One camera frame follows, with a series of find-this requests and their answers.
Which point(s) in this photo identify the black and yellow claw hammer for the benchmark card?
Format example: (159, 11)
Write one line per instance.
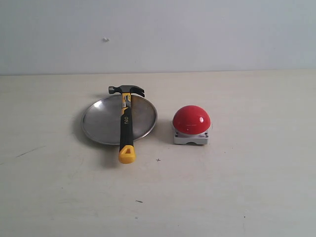
(127, 153)

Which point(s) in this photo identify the red dome push button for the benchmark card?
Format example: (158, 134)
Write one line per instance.
(191, 124)

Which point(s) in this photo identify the round stainless steel plate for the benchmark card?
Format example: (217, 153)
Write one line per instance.
(101, 121)

